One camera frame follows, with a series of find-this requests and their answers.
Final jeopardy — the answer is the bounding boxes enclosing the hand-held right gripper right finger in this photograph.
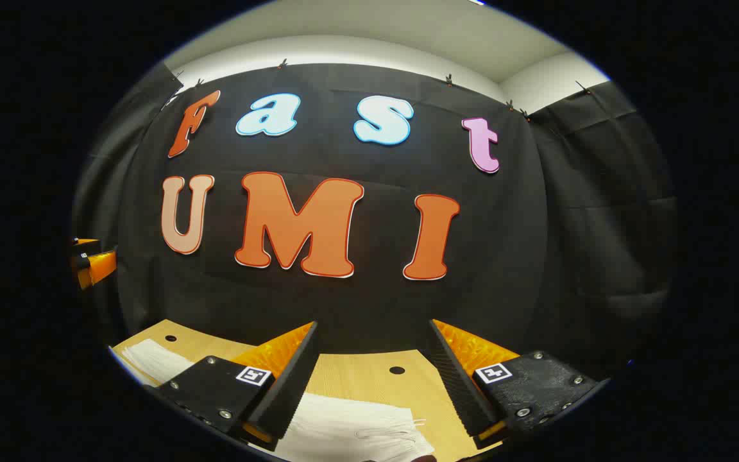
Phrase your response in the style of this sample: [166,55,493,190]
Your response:
[429,319,601,449]

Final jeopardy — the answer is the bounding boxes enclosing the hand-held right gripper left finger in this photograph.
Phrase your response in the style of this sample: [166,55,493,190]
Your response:
[155,321,319,450]

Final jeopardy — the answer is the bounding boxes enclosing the black backdrop cloth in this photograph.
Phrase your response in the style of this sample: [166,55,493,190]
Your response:
[71,62,677,386]

